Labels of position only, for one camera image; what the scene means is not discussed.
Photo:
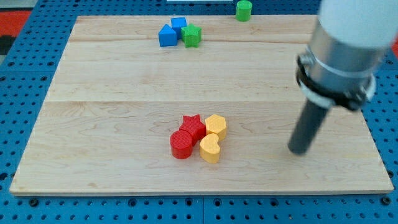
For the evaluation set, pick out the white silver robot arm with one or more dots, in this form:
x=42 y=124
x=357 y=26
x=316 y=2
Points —
x=347 y=45

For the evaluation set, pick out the red star block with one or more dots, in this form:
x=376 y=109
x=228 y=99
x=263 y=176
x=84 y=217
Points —
x=194 y=126

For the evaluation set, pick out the green star block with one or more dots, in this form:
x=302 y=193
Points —
x=191 y=35

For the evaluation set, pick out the yellow hexagon block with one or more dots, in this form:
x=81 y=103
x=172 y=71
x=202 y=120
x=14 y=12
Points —
x=216 y=124

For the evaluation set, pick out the red cylinder block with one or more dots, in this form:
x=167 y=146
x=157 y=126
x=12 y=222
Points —
x=181 y=144

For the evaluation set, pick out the yellow heart block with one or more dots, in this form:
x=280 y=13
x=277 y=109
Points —
x=210 y=149

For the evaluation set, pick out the blue triangle block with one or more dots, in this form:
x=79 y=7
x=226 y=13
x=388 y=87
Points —
x=167 y=36

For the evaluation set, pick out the blue cube block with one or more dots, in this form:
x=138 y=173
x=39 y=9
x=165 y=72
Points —
x=177 y=24

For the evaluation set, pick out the light wooden board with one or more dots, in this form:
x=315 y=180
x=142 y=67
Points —
x=117 y=96

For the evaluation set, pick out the green cylinder block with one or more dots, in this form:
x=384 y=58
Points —
x=243 y=10

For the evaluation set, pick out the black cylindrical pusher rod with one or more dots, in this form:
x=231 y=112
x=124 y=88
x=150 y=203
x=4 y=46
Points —
x=306 y=128

